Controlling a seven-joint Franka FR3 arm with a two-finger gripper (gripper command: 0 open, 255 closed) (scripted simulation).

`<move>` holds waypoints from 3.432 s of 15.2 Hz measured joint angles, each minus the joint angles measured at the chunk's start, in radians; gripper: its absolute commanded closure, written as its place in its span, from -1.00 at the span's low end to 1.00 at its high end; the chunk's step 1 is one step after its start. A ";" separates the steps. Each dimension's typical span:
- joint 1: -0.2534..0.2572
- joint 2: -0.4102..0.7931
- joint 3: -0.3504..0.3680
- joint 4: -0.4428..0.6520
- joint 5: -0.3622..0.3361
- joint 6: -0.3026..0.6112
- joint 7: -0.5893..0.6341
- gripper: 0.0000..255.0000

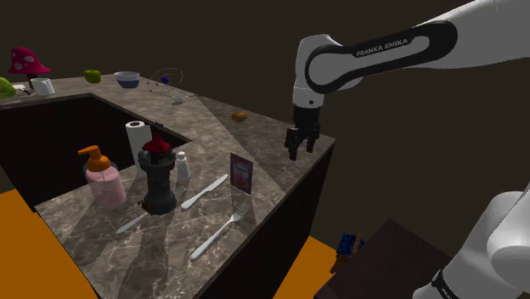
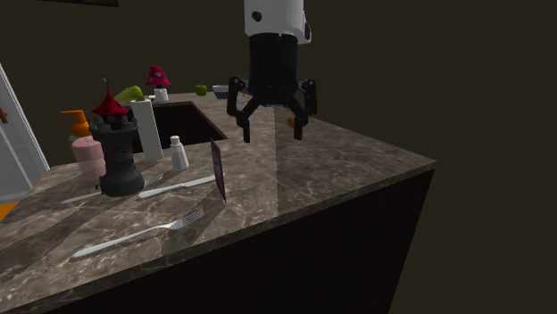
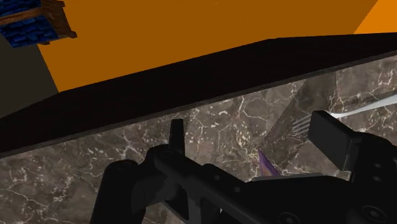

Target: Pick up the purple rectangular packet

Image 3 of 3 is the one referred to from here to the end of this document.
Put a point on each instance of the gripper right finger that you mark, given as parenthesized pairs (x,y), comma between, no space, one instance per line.
(335,139)

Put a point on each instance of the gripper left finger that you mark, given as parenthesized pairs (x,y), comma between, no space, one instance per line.
(186,186)

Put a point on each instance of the silver fork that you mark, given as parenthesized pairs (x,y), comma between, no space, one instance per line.
(372,107)

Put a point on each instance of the purple pointed object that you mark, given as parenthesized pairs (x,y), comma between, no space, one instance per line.
(266,166)

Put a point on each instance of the blue patterned wooden-framed block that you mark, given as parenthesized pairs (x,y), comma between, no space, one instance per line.
(29,29)

